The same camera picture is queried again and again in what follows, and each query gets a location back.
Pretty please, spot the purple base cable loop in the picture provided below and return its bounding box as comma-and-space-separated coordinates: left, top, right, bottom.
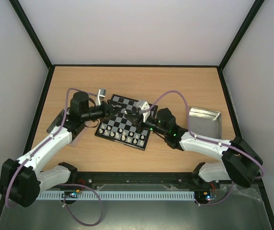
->
60, 184, 103, 227

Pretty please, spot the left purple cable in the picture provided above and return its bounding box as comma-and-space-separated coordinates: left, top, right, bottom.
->
4, 88, 99, 208

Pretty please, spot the light blue cable duct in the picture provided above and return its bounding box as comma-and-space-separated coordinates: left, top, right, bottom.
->
37, 190, 195, 201

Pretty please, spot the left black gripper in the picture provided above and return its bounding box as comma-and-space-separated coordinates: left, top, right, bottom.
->
82, 100, 125, 122

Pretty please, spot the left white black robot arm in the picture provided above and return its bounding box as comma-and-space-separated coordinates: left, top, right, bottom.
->
0, 89, 123, 207

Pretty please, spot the right metal tray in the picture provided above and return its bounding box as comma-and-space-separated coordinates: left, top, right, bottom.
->
189, 107, 222, 139

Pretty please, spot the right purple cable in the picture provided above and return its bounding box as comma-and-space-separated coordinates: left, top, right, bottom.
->
148, 90, 266, 179

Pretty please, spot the metal tray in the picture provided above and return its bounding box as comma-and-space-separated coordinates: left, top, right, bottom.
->
189, 107, 222, 139
46, 109, 85, 147

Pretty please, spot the black and grey chessboard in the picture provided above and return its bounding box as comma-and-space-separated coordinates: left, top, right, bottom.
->
95, 94, 150, 150

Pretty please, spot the black aluminium frame rail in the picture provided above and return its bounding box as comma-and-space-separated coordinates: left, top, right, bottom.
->
7, 170, 262, 190

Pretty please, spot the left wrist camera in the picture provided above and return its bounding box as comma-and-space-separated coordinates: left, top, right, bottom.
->
95, 88, 106, 106

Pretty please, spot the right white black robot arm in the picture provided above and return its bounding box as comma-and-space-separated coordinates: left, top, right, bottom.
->
125, 108, 263, 188

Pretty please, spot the left metal tray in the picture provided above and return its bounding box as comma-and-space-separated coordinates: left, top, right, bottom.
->
46, 109, 85, 147

